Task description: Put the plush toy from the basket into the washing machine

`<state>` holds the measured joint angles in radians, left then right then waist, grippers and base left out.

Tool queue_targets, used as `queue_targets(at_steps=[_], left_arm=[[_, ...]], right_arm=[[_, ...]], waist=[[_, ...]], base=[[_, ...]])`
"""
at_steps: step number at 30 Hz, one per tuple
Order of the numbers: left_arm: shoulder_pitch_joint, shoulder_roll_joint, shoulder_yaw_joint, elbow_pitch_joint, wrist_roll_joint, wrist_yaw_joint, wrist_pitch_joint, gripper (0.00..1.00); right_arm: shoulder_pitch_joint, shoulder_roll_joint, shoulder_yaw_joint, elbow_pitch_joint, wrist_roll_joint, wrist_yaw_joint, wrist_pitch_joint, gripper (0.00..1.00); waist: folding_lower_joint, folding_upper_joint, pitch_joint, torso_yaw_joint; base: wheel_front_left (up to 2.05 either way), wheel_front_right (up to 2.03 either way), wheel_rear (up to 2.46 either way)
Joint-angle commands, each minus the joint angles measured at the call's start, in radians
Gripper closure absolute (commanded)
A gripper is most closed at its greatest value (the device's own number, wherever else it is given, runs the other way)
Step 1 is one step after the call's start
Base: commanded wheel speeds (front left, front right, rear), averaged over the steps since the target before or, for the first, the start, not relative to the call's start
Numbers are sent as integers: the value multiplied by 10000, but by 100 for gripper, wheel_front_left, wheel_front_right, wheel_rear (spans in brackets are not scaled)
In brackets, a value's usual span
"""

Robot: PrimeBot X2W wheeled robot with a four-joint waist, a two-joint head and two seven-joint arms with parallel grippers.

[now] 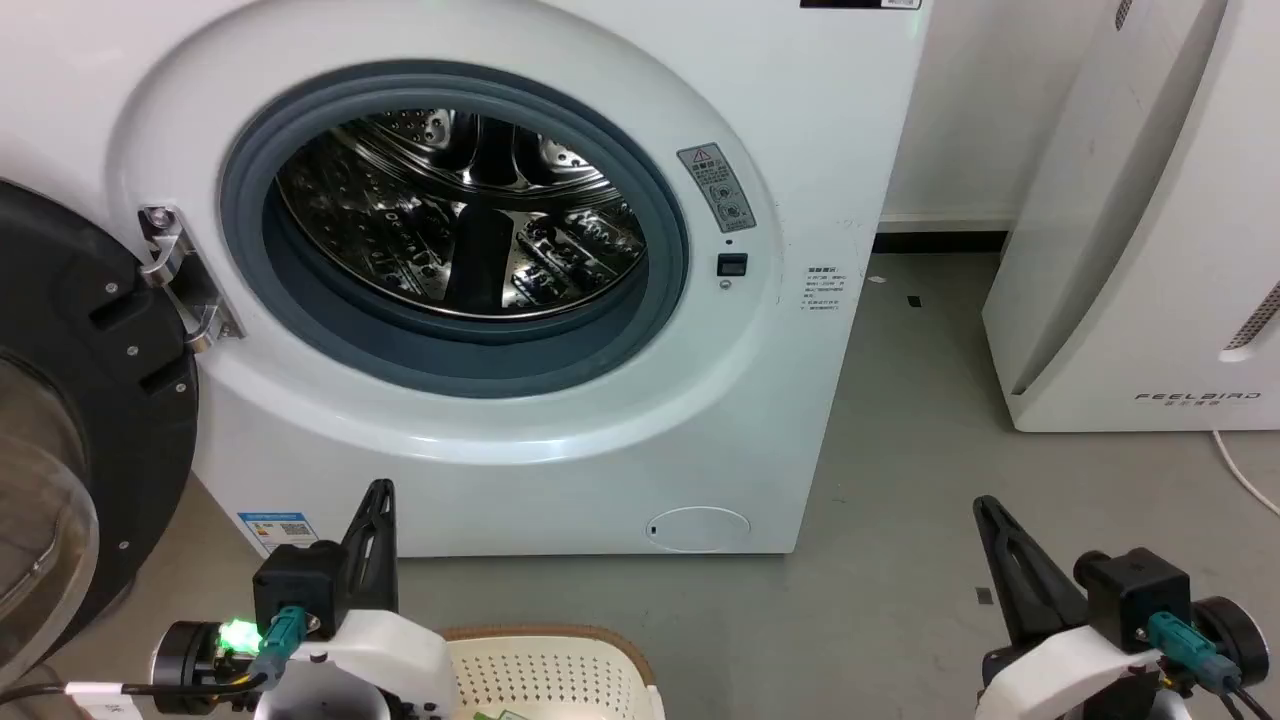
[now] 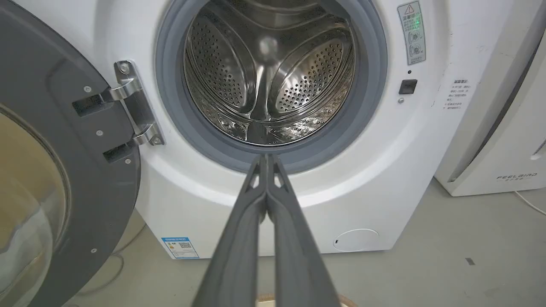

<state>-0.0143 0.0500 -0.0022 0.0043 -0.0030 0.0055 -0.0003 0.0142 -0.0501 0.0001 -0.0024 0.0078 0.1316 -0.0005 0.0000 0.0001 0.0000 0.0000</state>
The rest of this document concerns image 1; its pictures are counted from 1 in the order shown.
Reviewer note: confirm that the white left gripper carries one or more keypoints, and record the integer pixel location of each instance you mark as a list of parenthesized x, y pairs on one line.
[(375, 660)]

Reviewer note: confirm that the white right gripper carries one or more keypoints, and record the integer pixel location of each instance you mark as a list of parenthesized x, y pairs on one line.
[(1070, 675)]

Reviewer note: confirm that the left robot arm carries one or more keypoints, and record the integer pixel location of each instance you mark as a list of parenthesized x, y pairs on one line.
[(190, 655)]

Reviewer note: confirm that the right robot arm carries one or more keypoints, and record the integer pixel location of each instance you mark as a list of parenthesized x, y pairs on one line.
[(1235, 635)]

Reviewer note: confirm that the black washing machine door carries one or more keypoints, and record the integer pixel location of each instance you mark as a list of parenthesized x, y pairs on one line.
[(110, 400)]

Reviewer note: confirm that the silver metal door hinge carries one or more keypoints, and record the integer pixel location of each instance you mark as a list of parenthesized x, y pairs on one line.
[(180, 270)]

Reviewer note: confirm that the stainless steel washing machine drum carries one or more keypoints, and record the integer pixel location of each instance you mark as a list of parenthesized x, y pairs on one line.
[(400, 210)]

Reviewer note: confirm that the blue energy label sticker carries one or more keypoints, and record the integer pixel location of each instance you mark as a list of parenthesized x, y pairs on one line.
[(277, 530)]

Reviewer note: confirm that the white front-load washing machine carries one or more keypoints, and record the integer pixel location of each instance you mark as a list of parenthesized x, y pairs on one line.
[(560, 480)]

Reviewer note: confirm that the green item in basket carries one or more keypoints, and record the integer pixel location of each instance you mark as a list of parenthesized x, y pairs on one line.
[(505, 715)]

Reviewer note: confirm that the white laundry basket brown rim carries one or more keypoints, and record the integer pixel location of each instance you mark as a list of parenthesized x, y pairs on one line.
[(545, 675)]

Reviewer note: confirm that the round drain filter cover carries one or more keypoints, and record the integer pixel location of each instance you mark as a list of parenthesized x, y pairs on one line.
[(698, 528)]

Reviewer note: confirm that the white feelbird appliance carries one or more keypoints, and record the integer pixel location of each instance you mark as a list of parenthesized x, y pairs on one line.
[(1150, 250)]

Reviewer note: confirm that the grey rubber door gasket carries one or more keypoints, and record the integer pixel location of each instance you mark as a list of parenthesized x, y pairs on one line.
[(655, 300)]

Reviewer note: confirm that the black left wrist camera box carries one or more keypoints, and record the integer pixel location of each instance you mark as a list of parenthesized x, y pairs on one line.
[(298, 580)]

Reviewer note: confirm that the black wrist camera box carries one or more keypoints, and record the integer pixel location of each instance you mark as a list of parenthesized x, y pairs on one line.
[(1140, 595), (298, 580)]

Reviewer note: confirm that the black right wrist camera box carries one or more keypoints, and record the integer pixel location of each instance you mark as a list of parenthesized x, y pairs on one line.
[(1140, 595)]

